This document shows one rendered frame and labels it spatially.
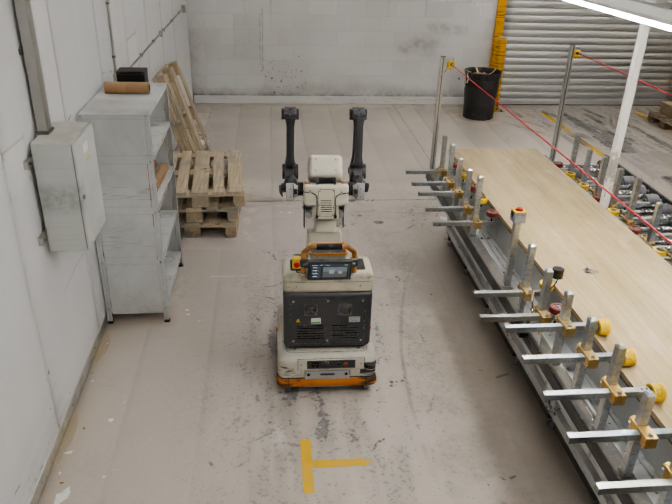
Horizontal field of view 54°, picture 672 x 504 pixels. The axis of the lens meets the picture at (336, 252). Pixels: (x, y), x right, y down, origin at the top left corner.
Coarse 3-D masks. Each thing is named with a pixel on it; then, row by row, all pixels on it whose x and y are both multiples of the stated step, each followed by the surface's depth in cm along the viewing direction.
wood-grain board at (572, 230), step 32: (480, 160) 555; (512, 160) 557; (544, 160) 560; (512, 192) 491; (544, 192) 493; (576, 192) 495; (512, 224) 439; (544, 224) 441; (576, 224) 442; (608, 224) 444; (544, 256) 398; (576, 256) 400; (608, 256) 401; (640, 256) 402; (576, 288) 365; (608, 288) 366; (640, 288) 367; (640, 320) 337; (640, 352) 312; (640, 384) 290
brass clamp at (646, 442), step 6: (630, 420) 260; (630, 426) 260; (636, 426) 256; (642, 426) 255; (648, 426) 255; (642, 432) 252; (648, 432) 252; (642, 438) 252; (648, 438) 249; (654, 438) 249; (642, 444) 252; (648, 444) 250; (654, 444) 251
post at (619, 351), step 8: (616, 344) 272; (616, 352) 271; (624, 352) 270; (616, 360) 272; (608, 368) 278; (616, 368) 274; (608, 376) 278; (616, 376) 276; (616, 384) 278; (600, 400) 285; (608, 400) 282; (600, 408) 285; (608, 408) 284; (600, 416) 285; (600, 424) 287
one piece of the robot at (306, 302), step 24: (288, 264) 399; (360, 264) 402; (288, 288) 390; (312, 288) 391; (336, 288) 393; (360, 288) 394; (288, 312) 398; (312, 312) 401; (336, 312) 400; (360, 312) 402; (288, 336) 406; (312, 336) 407; (336, 336) 408; (360, 336) 410
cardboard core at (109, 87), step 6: (108, 84) 455; (114, 84) 456; (120, 84) 456; (126, 84) 457; (132, 84) 457; (138, 84) 457; (144, 84) 458; (108, 90) 456; (114, 90) 457; (120, 90) 457; (126, 90) 457; (132, 90) 458; (138, 90) 458; (144, 90) 458
